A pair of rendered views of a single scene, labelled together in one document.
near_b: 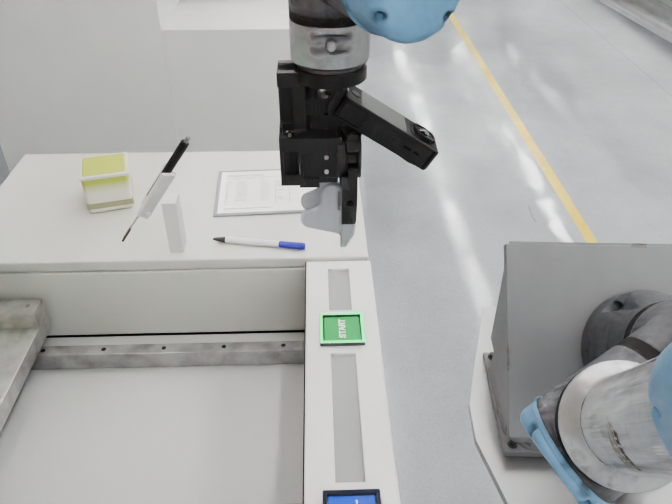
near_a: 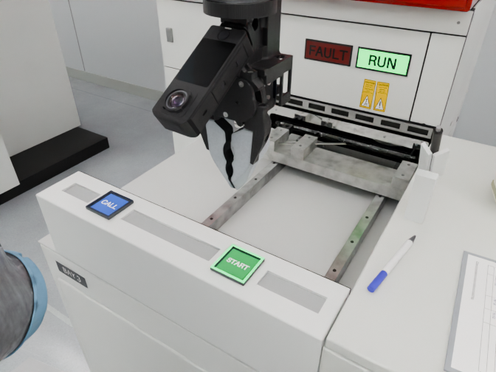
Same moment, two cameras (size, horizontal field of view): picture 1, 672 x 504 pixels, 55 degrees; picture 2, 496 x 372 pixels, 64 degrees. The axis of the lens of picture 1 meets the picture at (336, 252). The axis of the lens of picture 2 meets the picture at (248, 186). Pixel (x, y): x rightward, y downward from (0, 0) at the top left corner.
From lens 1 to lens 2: 0.92 m
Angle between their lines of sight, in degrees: 93
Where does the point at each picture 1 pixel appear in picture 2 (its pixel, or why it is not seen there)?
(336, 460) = (145, 217)
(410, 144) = (170, 90)
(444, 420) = not seen: outside the picture
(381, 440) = (133, 236)
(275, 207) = (470, 302)
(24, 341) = (379, 180)
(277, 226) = (426, 290)
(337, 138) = not seen: hidden behind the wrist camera
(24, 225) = (479, 162)
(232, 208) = (477, 268)
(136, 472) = (266, 219)
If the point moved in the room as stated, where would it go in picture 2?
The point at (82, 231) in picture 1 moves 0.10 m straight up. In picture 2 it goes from (460, 181) to (478, 132)
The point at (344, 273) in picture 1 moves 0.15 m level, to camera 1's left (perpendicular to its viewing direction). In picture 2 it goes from (315, 310) to (359, 243)
